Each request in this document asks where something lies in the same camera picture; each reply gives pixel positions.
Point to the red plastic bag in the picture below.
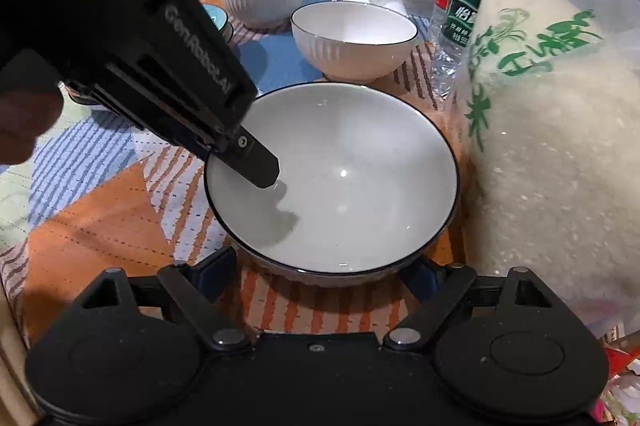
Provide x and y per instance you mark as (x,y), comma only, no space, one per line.
(622,366)

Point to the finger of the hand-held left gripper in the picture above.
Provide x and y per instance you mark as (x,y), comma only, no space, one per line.
(255,163)

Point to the clear bag of rice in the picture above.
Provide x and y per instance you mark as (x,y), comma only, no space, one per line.
(550,131)

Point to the teal fried egg plate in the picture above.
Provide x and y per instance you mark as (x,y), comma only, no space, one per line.
(216,17)

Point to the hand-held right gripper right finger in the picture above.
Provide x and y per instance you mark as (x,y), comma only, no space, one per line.
(425,276)

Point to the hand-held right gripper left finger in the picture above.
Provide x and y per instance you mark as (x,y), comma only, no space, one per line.
(220,263)

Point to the person's left hand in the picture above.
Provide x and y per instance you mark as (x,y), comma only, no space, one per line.
(25,126)

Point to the green label water bottle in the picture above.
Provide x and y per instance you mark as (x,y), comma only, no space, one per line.
(462,13)

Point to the checked patchwork tablecloth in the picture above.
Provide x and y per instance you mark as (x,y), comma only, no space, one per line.
(100,226)

